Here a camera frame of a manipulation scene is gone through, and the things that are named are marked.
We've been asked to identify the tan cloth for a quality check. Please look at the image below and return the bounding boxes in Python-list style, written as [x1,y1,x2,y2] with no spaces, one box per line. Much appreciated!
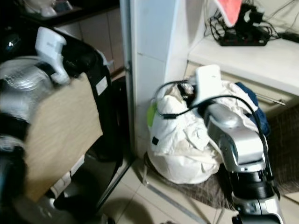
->
[23,72,104,202]

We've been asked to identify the black washing machine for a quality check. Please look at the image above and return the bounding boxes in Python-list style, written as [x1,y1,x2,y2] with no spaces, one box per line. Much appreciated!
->
[0,23,128,224]

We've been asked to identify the white washer sticker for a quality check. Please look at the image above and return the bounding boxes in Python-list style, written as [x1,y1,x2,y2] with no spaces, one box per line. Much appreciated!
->
[96,76,108,95]

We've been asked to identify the green cloth tag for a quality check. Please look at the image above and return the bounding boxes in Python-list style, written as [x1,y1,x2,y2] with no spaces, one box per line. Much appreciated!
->
[146,104,157,126]

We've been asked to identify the white crumpled cloth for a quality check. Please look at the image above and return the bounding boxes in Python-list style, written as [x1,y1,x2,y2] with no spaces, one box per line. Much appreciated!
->
[146,79,260,185]

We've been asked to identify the white cabinet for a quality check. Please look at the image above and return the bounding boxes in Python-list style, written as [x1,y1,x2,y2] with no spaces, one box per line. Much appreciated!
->
[119,0,299,158]

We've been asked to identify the dark blue cloth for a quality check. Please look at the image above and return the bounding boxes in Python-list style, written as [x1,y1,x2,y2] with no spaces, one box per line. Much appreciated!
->
[235,82,271,136]

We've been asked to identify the white items on counter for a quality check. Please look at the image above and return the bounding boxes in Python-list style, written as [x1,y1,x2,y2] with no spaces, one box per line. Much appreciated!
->
[23,0,73,14]

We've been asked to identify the black power strip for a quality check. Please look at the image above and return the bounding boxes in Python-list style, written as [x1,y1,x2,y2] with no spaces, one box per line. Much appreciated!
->
[217,30,271,46]

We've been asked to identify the pink and white object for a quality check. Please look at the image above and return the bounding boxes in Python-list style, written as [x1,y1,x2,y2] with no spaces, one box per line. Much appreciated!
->
[213,0,243,27]

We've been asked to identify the brown woven basket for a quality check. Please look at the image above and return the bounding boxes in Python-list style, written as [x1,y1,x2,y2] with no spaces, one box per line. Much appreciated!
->
[142,105,299,210]

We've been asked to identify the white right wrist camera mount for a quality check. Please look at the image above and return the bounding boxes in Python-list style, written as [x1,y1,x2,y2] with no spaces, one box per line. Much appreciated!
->
[194,64,224,106]

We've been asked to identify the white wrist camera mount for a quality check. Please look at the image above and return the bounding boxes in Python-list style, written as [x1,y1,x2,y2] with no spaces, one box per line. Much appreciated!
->
[35,27,71,85]
[194,64,224,106]

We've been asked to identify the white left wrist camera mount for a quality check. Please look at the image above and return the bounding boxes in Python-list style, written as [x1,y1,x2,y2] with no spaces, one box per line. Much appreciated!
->
[35,27,71,85]

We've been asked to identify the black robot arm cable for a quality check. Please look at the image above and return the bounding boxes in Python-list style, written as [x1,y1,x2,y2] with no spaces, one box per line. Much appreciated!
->
[153,82,275,187]

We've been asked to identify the black tangled cables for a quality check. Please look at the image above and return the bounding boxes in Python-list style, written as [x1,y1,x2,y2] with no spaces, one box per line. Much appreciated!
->
[208,4,281,40]

